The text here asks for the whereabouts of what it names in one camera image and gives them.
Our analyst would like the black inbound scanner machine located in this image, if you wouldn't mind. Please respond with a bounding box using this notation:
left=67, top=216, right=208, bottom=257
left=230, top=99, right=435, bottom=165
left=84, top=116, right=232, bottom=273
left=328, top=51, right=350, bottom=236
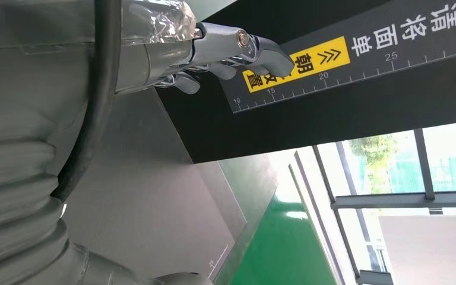
left=47, top=0, right=456, bottom=285

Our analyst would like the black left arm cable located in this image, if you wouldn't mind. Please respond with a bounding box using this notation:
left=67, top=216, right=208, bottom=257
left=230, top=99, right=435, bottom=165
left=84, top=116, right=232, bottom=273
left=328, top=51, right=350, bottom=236
left=50, top=0, right=124, bottom=202

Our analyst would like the dark window frame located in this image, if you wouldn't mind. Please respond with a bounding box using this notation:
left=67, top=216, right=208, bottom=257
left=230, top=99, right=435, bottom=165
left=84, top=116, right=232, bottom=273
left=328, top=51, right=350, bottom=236
left=289, top=128, right=456, bottom=285

